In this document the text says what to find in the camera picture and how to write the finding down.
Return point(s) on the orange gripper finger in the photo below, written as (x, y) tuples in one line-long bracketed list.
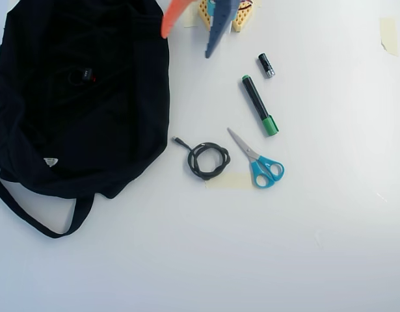
[(173, 18)]

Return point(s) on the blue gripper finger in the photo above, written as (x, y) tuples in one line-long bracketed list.
[(220, 26)]

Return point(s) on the black fabric bag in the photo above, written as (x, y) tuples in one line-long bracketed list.
[(82, 130)]

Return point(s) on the black marker green cap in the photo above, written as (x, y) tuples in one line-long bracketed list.
[(258, 104)]

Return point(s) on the wide masking tape strip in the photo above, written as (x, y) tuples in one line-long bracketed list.
[(233, 181)]

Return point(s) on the torn masking tape piece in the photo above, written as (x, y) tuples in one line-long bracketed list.
[(389, 34)]

